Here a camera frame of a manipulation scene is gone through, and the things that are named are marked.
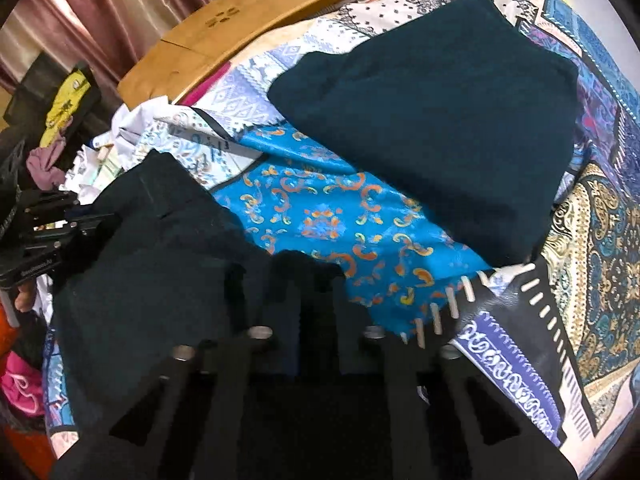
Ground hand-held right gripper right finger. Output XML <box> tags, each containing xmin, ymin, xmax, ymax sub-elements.
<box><xmin>302</xmin><ymin>259</ymin><xmax>582</xmax><ymax>480</ymax></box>

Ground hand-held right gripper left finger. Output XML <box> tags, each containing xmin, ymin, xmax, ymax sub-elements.
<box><xmin>50</xmin><ymin>251</ymin><xmax>302</xmax><ymax>480</ymax></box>

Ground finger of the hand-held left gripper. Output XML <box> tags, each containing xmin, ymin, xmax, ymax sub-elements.
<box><xmin>19</xmin><ymin>187</ymin><xmax>82</xmax><ymax>221</ymax></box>
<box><xmin>30</xmin><ymin>211</ymin><xmax>123</xmax><ymax>261</ymax></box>

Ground dark pants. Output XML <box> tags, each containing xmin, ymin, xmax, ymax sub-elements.
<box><xmin>50</xmin><ymin>150</ymin><xmax>351</xmax><ymax>421</ymax></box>

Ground person's left hand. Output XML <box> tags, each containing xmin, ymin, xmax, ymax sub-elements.
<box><xmin>14</xmin><ymin>280</ymin><xmax>38</xmax><ymax>312</ymax></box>

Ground mauve cloth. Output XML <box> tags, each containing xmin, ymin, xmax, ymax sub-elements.
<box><xmin>25</xmin><ymin>132</ymin><xmax>68</xmax><ymax>192</ymax></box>

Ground patchwork printed bedsheet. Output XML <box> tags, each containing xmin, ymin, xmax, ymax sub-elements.
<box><xmin>42</xmin><ymin>0</ymin><xmax>640</xmax><ymax>466</ymax></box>

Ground yellow printed cloth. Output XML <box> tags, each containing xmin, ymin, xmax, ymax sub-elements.
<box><xmin>40</xmin><ymin>71</ymin><xmax>94</xmax><ymax>147</ymax></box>

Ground white crumpled cloth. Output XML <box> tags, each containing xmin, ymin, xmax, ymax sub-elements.
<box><xmin>62</xmin><ymin>97</ymin><xmax>176</xmax><ymax>206</ymax></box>

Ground black crate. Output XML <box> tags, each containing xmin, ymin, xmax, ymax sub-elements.
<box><xmin>0</xmin><ymin>52</ymin><xmax>121</xmax><ymax>196</ymax></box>

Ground pink cloth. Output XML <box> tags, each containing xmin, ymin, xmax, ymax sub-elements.
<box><xmin>0</xmin><ymin>350</ymin><xmax>47</xmax><ymax>413</ymax></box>

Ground pink curtain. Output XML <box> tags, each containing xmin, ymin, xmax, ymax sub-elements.
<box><xmin>0</xmin><ymin>0</ymin><xmax>301</xmax><ymax>92</ymax></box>

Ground folded dark teal garment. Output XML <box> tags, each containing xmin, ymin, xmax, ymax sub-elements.
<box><xmin>266</xmin><ymin>0</ymin><xmax>581</xmax><ymax>267</ymax></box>

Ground wooden headboard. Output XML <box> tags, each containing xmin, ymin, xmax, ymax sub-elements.
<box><xmin>117</xmin><ymin>0</ymin><xmax>357</xmax><ymax>111</ymax></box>

